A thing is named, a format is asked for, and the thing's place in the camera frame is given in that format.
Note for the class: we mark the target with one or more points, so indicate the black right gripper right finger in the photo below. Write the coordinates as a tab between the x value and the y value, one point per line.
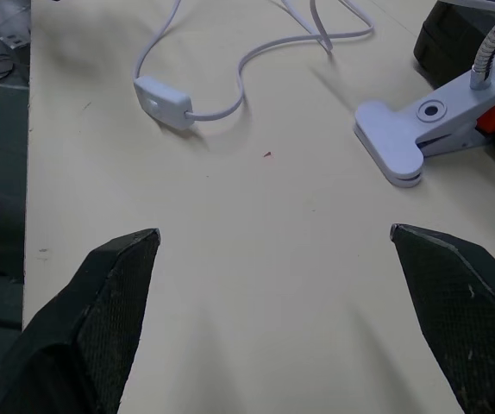
459	319

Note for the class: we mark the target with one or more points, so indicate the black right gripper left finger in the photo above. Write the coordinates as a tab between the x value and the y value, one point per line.
105	328

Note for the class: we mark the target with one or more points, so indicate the white inline cable switch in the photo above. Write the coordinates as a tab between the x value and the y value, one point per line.
163	102

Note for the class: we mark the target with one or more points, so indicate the white lamp clamp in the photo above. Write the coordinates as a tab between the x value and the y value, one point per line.
433	125

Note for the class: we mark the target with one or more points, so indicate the black box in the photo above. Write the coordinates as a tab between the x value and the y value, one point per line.
450	39

